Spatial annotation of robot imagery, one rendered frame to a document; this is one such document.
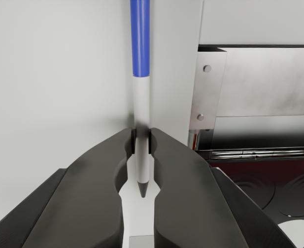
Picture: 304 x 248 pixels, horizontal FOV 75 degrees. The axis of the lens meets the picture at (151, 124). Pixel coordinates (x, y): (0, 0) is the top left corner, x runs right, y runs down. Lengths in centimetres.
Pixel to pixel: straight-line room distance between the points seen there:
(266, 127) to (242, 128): 4
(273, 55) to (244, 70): 3
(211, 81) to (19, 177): 18
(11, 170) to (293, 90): 29
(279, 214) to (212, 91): 25
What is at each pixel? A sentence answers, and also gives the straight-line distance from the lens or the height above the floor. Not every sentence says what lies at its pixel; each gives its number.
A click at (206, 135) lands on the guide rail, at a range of 30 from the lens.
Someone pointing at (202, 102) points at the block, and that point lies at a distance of 21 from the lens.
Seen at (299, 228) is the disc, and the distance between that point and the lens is 44.
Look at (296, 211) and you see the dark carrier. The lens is 40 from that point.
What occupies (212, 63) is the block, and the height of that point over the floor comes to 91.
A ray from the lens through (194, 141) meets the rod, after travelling 24.
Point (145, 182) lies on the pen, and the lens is 16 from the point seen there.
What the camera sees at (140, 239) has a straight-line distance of 23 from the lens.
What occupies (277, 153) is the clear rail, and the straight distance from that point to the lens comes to 29.
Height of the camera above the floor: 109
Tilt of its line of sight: 61 degrees down
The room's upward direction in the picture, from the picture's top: 172 degrees clockwise
